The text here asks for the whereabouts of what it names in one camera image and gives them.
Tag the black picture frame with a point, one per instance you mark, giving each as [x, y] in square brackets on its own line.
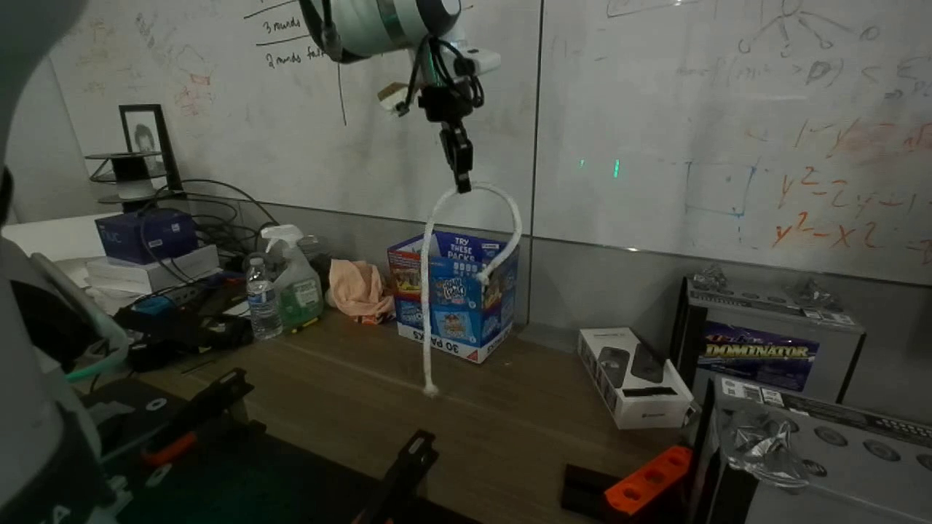
[146, 136]

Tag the clear water bottle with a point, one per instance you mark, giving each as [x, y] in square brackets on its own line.
[262, 306]

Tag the grey tiered stand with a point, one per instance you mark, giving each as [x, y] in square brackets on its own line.
[126, 169]

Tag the grey battery with round caps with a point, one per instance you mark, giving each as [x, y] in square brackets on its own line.
[825, 467]

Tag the flat white box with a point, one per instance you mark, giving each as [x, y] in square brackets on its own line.
[156, 275]

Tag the black table clamp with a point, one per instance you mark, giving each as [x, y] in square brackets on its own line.
[408, 467]

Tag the orange and black block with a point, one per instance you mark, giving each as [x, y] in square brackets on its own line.
[645, 482]

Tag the black base mat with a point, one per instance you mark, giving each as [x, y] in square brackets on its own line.
[252, 485]

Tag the spray bottle with green liquid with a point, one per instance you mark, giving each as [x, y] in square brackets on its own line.
[296, 287]

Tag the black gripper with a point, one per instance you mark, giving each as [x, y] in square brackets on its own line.
[453, 106]

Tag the dark blue box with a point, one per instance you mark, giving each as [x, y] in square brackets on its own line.
[146, 237]

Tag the grey battery with dark label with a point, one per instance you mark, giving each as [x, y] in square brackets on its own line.
[768, 345]

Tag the black device pile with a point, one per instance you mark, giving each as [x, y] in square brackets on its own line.
[185, 315]

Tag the blue cardboard snack box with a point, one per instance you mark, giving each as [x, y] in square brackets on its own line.
[455, 301]

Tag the white box with black devices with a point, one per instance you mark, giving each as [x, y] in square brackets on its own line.
[637, 393]

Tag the wall whiteboard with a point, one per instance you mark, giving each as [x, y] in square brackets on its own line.
[680, 118]

